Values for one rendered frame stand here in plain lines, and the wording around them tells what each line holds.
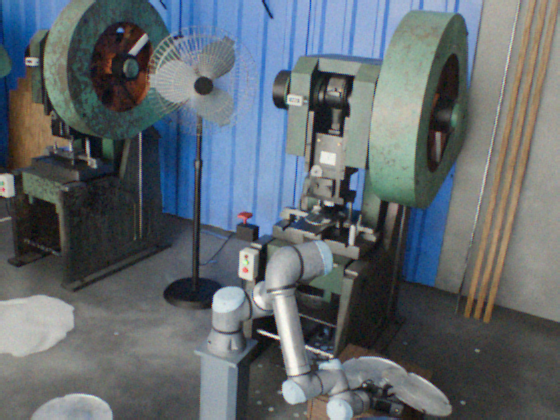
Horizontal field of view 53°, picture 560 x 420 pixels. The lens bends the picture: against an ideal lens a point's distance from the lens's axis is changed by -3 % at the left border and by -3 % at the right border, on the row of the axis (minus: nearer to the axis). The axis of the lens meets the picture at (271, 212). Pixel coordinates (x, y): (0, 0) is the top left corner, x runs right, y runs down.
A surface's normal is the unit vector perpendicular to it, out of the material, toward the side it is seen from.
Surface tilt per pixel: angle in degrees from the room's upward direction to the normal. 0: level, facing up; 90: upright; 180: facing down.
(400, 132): 95
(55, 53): 77
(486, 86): 90
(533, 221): 90
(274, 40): 90
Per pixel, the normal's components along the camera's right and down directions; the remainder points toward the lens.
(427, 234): -0.48, 0.26
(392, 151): -0.49, 0.47
